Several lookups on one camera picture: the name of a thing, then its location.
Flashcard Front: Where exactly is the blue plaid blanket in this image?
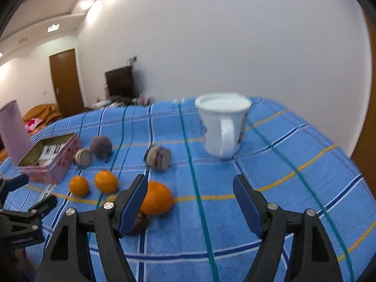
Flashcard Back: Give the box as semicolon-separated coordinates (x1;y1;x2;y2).
0;95;376;282

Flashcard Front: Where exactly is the pink patterned cushion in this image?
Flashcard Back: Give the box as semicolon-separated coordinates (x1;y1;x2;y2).
25;117;42;136

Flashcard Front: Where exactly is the black television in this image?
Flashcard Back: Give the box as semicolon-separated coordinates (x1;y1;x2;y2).
105;66;136;98

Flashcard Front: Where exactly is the large orange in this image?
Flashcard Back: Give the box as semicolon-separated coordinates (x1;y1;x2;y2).
140;181;174;215

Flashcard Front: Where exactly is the purple radish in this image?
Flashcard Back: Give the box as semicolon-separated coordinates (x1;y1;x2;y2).
90;136;113;160

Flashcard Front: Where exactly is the small orange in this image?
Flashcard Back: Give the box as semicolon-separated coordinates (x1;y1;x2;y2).
94;170;119;194
69;176;90;197

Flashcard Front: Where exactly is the white mug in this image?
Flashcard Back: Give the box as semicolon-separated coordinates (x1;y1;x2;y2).
194;92;252;160

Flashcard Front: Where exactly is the small cut radish piece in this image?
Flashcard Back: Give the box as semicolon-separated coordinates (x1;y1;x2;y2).
75;148;93;166

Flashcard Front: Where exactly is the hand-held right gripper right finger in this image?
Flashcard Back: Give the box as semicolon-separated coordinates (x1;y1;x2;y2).
233;174;344;282

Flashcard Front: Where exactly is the white television stand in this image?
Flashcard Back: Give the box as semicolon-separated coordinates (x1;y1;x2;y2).
92;95;152;109

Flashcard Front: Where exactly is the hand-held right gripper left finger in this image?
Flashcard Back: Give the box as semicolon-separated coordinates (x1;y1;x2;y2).
36;174;149;282

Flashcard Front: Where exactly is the newspaper sheet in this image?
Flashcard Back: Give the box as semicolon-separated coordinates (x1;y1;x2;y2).
38;142;67;163

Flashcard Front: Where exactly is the brown wooden door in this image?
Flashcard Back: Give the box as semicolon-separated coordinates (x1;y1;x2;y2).
49;49;85;110

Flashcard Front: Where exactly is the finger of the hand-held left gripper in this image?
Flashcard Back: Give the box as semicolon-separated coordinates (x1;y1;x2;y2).
28;195;58;219
0;174;30;196

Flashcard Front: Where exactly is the brown leather sofa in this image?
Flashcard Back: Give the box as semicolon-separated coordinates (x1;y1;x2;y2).
23;104;62;125

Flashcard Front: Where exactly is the pink tin box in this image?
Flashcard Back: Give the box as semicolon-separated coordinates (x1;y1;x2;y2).
15;132;82;184

